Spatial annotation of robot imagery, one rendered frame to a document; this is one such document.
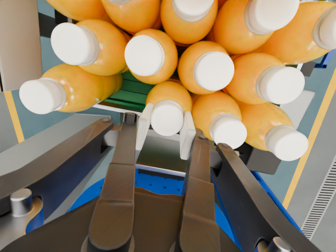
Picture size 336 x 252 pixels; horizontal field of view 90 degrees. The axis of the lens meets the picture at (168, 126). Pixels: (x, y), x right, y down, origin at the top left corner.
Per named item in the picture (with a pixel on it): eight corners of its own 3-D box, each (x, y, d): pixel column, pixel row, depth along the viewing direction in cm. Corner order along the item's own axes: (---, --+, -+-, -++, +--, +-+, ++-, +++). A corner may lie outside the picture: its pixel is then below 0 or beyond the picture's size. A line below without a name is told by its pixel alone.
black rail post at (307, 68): (273, 73, 38) (297, 76, 30) (279, 59, 37) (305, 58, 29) (282, 75, 38) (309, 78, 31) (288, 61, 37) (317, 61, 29)
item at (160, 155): (144, 143, 42) (133, 174, 31) (146, 135, 41) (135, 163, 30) (183, 150, 43) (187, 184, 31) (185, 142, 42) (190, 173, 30)
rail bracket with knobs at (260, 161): (221, 145, 45) (234, 168, 35) (230, 120, 42) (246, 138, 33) (257, 152, 45) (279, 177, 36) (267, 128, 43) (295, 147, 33)
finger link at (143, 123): (141, 151, 16) (133, 149, 15) (149, 124, 22) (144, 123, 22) (146, 121, 14) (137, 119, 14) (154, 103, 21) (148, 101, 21)
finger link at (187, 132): (188, 130, 15) (196, 131, 15) (185, 109, 21) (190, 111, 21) (179, 159, 16) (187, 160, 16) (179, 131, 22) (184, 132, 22)
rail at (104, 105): (80, 100, 37) (73, 103, 34) (80, 96, 36) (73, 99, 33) (257, 134, 38) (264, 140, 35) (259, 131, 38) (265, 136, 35)
